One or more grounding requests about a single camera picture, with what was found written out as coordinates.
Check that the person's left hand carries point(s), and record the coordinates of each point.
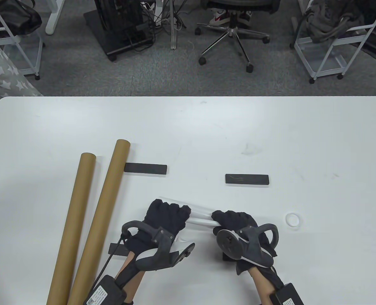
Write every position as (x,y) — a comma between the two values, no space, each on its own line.
(164,217)

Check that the person's right hand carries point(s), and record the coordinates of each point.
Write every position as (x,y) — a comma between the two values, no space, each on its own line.
(237,219)

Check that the grey hand controller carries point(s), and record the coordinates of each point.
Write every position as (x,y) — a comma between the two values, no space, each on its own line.
(156,257)
(231,244)

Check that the white cartoon figures poster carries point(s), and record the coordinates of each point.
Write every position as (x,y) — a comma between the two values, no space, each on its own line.
(200,216)

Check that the black rectangular weight bar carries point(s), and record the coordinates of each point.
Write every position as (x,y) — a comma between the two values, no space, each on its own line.
(115,249)
(247,179)
(227,258)
(146,168)

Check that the brown cardboard mailing tube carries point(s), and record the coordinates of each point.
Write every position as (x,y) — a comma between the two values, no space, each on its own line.
(111,178)
(80,197)

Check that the person's right forearm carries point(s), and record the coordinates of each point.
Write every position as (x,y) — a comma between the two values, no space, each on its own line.
(262,284)

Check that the white wheeled cart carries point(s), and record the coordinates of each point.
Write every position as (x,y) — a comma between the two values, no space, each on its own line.
(321,60)
(19,60)

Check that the white desk leg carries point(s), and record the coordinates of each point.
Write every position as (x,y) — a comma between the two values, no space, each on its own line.
(174,38)
(53,22)

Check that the black office chair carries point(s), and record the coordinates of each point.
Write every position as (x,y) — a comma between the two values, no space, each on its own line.
(231,30)

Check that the black wheeled equipment stand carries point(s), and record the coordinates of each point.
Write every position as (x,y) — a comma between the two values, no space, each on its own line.
(111,35)

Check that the grey backpack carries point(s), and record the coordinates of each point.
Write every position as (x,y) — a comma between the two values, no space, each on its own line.
(331,19)

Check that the black bag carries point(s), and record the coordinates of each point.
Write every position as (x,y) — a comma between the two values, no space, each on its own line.
(10,19)

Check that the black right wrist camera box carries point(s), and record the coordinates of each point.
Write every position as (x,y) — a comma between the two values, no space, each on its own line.
(286,295)

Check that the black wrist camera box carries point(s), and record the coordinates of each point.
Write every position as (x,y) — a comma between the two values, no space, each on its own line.
(286,295)
(104,292)

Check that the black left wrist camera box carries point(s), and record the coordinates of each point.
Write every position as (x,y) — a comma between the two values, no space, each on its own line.
(104,292)

